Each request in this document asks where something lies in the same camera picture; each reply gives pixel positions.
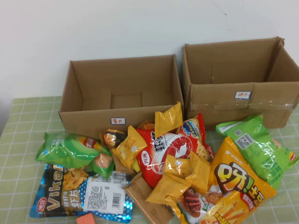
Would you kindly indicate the yellow biscuit packet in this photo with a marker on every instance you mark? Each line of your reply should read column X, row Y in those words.
column 128, row 147
column 168, row 121
column 177, row 165
column 168, row 189
column 198, row 172

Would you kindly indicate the small green chip bag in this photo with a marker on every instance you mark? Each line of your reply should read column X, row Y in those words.
column 67, row 151

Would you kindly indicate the orange white meat snack bag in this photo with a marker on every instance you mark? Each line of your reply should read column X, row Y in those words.
column 194, row 205

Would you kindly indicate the large orange fries snack bag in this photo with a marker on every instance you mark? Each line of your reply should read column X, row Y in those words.
column 233, row 177

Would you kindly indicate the orange crisps bag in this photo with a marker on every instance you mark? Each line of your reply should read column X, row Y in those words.
column 147, row 126

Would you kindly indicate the white sticker with red writing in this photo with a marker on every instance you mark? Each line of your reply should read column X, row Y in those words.
column 118, row 121
column 243, row 94

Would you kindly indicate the small pale yellow packet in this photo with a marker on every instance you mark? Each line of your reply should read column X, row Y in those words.
column 136, row 166

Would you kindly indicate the red shrimp cracker bag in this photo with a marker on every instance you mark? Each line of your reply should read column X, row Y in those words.
column 149, row 170

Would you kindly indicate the wide open cardboard box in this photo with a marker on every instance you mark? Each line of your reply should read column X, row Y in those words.
column 88, row 121

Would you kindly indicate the brown nut bar packet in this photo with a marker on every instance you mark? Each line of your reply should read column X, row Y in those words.
column 119, row 166

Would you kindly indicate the taped open cardboard box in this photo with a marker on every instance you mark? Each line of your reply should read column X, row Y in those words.
column 217, row 98

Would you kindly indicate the plain brown paper packet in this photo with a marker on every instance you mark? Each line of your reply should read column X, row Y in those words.
column 144, row 198

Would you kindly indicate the blue bag with white label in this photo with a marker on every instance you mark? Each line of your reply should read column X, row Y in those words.
column 102, row 196

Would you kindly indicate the large green chip bag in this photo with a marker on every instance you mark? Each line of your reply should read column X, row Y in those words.
column 261, row 151

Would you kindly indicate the orange rectangular block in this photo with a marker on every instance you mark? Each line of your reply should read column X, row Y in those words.
column 85, row 219

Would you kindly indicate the blue Vikar shrimp chip bag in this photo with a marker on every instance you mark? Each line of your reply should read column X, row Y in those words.
column 53, row 200

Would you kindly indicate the green checked tablecloth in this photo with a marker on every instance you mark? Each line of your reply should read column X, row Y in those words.
column 18, row 130

